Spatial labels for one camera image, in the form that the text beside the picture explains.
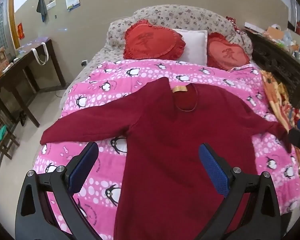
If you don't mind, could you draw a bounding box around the dark wooden chair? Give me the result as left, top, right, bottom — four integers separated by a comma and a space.
0, 110, 20, 160

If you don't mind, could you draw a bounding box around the dark carved wooden cabinet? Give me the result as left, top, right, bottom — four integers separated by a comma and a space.
245, 27, 300, 117

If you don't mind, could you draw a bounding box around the orange patterned blanket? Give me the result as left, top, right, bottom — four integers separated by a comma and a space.
260, 70, 300, 180

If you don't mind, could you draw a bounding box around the dark wooden desk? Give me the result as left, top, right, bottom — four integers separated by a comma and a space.
0, 39, 66, 128

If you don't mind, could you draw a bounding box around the white tote bag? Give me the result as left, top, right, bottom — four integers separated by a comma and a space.
31, 42, 50, 65

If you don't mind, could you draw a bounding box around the dark red sweater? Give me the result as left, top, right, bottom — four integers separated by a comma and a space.
40, 77, 293, 240

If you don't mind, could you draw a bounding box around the grey hanging cloth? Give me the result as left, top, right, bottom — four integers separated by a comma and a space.
36, 0, 47, 23

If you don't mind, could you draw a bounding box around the red wall sticker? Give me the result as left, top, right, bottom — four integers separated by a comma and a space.
17, 22, 25, 40

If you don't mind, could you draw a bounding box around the large red heart pillow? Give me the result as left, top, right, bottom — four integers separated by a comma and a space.
123, 19, 186, 61

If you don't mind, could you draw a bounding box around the glass block window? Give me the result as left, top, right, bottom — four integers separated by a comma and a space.
0, 0, 15, 55

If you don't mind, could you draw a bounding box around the red tinsel decoration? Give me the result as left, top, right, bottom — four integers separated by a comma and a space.
226, 16, 246, 33

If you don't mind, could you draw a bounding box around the small red heart pillow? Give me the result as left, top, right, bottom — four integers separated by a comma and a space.
206, 32, 251, 71

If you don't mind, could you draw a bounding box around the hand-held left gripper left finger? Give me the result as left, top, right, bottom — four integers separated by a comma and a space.
14, 142, 99, 240

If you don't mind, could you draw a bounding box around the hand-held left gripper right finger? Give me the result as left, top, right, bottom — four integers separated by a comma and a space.
199, 143, 282, 240

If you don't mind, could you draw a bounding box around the white pillow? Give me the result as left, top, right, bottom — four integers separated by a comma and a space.
174, 29, 208, 65

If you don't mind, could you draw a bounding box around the pink penguin print blanket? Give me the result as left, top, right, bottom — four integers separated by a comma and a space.
32, 59, 300, 240

